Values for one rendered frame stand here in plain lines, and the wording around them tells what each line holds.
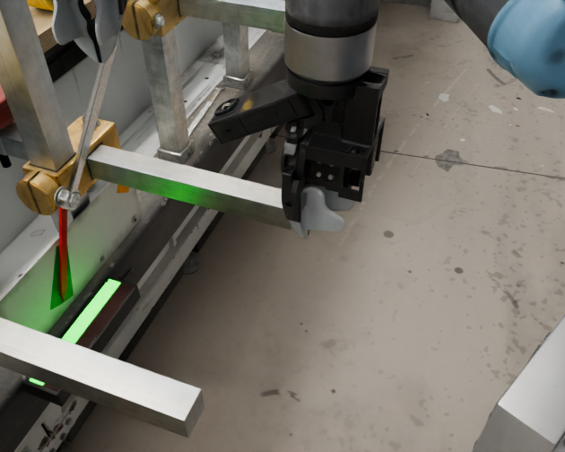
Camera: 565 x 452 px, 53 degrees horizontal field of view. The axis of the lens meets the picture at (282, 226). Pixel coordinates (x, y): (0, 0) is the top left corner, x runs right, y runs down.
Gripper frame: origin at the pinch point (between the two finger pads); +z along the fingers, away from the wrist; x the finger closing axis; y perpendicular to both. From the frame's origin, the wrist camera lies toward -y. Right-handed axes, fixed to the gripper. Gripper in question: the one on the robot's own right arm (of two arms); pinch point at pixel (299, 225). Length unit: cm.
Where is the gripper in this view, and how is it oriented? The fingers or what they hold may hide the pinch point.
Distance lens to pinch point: 63.8
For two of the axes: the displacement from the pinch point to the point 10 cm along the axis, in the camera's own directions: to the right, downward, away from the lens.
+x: 3.5, -6.5, 6.7
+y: 9.4, 2.5, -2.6
